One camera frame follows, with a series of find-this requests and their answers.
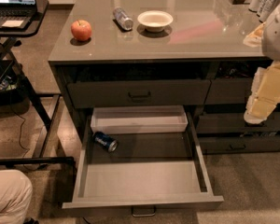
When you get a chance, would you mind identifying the grey bottom right drawer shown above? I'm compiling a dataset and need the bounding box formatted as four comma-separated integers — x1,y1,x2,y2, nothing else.
199,136,280,154

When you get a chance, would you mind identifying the grey middle right drawer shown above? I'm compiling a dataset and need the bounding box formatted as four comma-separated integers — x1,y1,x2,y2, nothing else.
196,112,280,133

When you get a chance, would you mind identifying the white bowl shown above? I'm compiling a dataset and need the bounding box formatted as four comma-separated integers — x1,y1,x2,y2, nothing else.
137,10,174,33

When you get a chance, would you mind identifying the open grey middle drawer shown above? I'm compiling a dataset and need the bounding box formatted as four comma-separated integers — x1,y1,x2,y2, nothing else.
63,106,224,217

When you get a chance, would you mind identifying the silver can lying down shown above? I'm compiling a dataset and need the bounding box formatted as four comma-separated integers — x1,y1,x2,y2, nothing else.
113,7,133,31

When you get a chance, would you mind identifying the black cable on floor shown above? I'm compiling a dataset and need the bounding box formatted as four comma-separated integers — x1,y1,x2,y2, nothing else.
8,91,32,161

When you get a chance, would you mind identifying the open laptop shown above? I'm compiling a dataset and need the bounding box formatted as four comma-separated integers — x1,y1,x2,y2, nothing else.
0,0,37,30

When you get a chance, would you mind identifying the blue pepsi can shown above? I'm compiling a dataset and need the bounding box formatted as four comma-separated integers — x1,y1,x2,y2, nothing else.
93,132,118,152

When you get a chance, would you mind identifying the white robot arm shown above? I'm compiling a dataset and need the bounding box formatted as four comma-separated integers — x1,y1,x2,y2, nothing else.
244,4,280,124

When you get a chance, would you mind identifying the grey top right drawer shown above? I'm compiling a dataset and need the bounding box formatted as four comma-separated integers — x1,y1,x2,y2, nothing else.
205,77,252,105

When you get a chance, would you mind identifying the grey counter cabinet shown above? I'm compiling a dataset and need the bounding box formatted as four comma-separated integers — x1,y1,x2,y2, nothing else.
48,0,280,156

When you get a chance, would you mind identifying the grey top left drawer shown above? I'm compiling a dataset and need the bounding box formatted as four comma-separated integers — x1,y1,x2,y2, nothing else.
67,79,210,108

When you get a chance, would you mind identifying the black laptop stand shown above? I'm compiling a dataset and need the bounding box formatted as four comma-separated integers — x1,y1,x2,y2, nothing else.
0,0,76,169

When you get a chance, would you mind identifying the red apple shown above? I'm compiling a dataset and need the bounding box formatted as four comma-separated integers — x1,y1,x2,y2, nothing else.
71,20,92,41

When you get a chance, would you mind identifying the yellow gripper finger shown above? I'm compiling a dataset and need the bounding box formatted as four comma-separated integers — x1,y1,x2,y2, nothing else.
244,95,277,124
256,61,280,102

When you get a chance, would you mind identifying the white plastic tray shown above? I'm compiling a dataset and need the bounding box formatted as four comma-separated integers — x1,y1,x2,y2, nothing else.
91,105,188,134

